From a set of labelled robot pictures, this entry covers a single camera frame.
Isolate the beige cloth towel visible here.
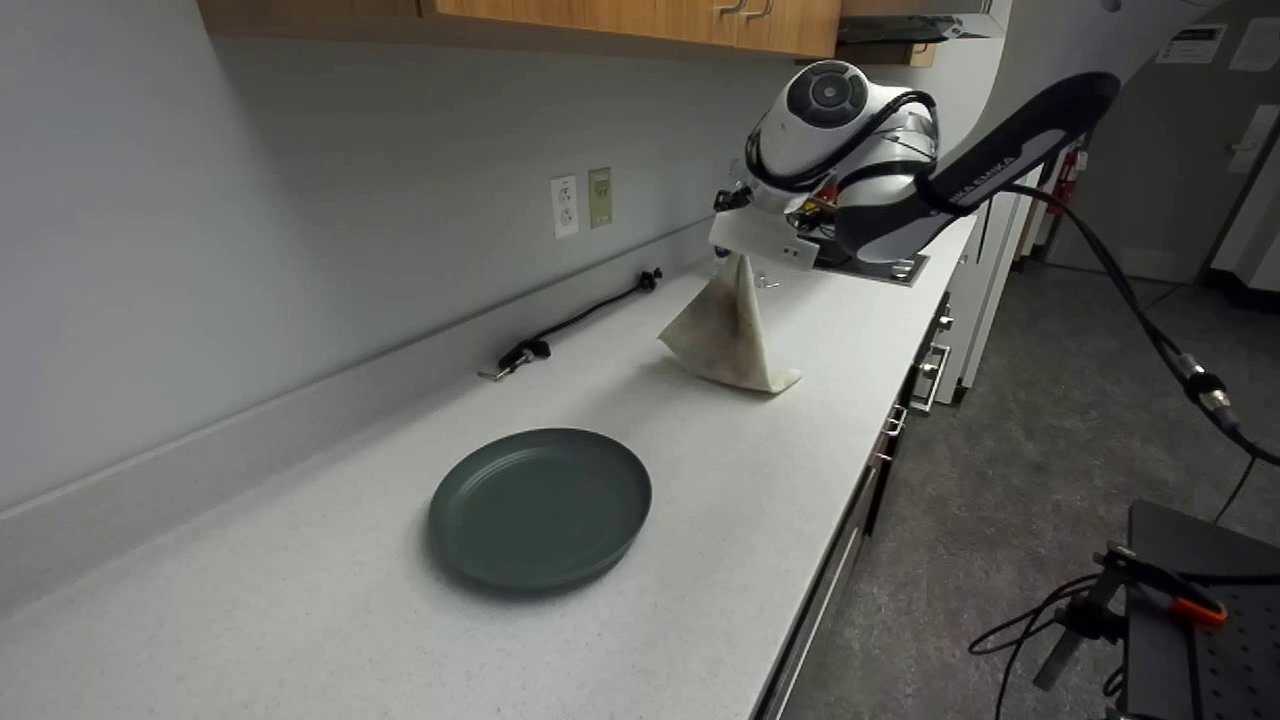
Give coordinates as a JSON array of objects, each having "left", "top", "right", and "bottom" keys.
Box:
[{"left": 659, "top": 254, "right": 800, "bottom": 394}]

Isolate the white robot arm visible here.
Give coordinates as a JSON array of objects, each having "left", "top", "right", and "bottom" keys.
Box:
[{"left": 740, "top": 59, "right": 1120, "bottom": 271}]

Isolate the dark green plate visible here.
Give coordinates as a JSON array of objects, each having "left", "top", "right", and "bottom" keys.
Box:
[{"left": 423, "top": 426, "right": 652, "bottom": 595}]

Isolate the wooden upper cabinet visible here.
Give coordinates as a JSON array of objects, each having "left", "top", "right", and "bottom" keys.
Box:
[{"left": 197, "top": 0, "right": 842, "bottom": 59}]

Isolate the black stand with clamps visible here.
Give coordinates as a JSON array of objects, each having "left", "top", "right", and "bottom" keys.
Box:
[{"left": 968, "top": 501, "right": 1280, "bottom": 720}]

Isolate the black cable on counter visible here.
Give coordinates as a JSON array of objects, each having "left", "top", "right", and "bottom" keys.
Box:
[{"left": 491, "top": 264, "right": 667, "bottom": 376}]

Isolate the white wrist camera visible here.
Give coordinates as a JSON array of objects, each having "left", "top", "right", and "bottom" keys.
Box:
[{"left": 707, "top": 203, "right": 822, "bottom": 266}]

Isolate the white wall outlet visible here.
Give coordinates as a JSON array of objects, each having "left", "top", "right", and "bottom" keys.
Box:
[{"left": 552, "top": 175, "right": 580, "bottom": 241}]

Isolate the beige wall switch plate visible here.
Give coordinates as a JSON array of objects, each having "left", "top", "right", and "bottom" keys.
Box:
[{"left": 589, "top": 167, "right": 613, "bottom": 226}]

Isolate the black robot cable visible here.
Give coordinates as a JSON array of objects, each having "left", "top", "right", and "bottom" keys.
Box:
[{"left": 998, "top": 180, "right": 1280, "bottom": 471}]

